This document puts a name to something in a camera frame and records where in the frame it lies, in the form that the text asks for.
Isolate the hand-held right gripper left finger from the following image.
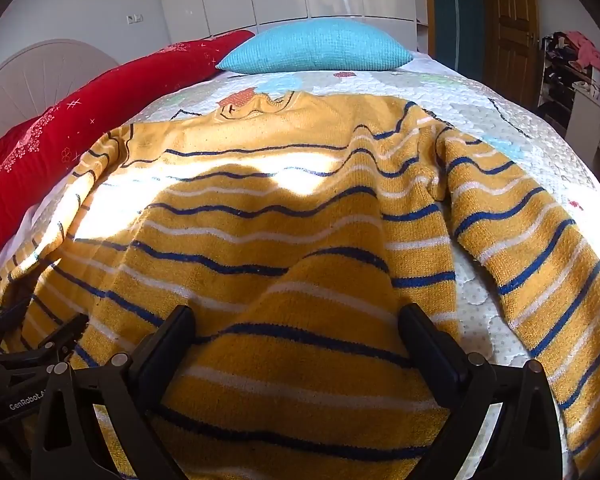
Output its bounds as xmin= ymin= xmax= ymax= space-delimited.
xmin=30 ymin=304 xmax=197 ymax=480

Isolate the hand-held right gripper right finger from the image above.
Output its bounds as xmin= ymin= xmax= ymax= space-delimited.
xmin=399 ymin=303 xmax=579 ymax=480

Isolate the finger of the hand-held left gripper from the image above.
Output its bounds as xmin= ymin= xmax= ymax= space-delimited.
xmin=0 ymin=312 xmax=90 ymax=368
xmin=0 ymin=297 xmax=33 ymax=348

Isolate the yellow blue-striped towel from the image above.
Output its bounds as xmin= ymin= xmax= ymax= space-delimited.
xmin=0 ymin=89 xmax=600 ymax=480

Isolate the long red pillow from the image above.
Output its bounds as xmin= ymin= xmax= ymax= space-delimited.
xmin=0 ymin=30 xmax=256 ymax=281

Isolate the quilted heart-pattern bedspread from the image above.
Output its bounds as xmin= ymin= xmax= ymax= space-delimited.
xmin=0 ymin=50 xmax=600 ymax=480

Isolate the beige padded headboard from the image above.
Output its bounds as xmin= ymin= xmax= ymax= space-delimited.
xmin=0 ymin=39 xmax=122 ymax=152

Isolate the white shelf unit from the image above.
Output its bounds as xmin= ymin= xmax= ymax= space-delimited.
xmin=570 ymin=81 xmax=600 ymax=173

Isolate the cluttered storage shelf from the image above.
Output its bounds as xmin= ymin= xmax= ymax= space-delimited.
xmin=536 ymin=32 xmax=600 ymax=133

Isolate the blue pillow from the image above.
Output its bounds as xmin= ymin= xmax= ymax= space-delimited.
xmin=216 ymin=20 xmax=415 ymax=75

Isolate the wooden door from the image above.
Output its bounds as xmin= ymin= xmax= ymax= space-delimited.
xmin=481 ymin=0 xmax=542 ymax=107

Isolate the pink cloth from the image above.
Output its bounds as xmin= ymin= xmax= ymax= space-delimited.
xmin=565 ymin=31 xmax=600 ymax=73

